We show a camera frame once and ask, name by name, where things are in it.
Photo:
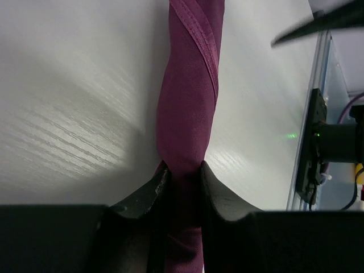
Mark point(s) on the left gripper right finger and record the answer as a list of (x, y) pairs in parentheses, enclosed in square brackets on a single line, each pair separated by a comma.
[(238, 237)]

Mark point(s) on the aluminium front rail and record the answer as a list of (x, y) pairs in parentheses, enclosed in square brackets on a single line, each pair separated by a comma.
[(317, 80)]

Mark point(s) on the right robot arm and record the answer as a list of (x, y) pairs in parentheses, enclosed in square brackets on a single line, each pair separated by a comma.
[(339, 142)]

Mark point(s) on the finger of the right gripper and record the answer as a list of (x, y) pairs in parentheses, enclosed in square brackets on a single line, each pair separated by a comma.
[(344, 17)]

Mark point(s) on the purple cloth napkin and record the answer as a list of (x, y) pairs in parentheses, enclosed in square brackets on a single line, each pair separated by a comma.
[(184, 119)]

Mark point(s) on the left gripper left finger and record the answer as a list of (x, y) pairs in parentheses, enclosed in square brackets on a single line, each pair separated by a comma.
[(129, 236)]

